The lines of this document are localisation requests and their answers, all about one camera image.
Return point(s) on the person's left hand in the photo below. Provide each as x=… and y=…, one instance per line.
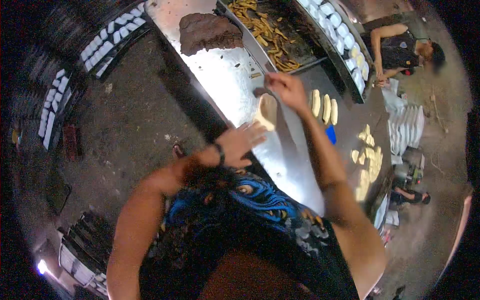
x=236, y=146

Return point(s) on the person's right hand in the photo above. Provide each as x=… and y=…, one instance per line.
x=290, y=92

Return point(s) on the person's right fingers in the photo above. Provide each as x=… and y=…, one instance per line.
x=274, y=81

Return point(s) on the person's left fingers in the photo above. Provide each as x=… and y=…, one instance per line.
x=255, y=134

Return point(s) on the pale dough piece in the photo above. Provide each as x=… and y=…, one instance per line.
x=267, y=111

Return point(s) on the black wrist band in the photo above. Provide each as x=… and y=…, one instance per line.
x=220, y=153

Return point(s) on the dark metal tray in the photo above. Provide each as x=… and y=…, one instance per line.
x=288, y=41

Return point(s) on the pile of yellow dough strips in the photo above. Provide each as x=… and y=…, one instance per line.
x=266, y=33

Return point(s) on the blue plastic scraper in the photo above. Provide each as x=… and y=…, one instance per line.
x=331, y=134

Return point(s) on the long row of white containers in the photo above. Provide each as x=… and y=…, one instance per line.
x=339, y=35

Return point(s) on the brown dough mass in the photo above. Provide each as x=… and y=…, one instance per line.
x=209, y=33

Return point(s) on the person's body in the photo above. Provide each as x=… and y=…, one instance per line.
x=240, y=240

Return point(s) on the pile of pale dough pieces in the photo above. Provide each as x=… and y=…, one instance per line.
x=370, y=161

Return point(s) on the stack of white trays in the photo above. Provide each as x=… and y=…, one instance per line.
x=407, y=127

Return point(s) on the rack of white containers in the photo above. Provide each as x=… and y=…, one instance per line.
x=54, y=107
x=112, y=35

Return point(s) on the shelf with white trays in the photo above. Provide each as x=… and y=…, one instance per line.
x=80, y=262

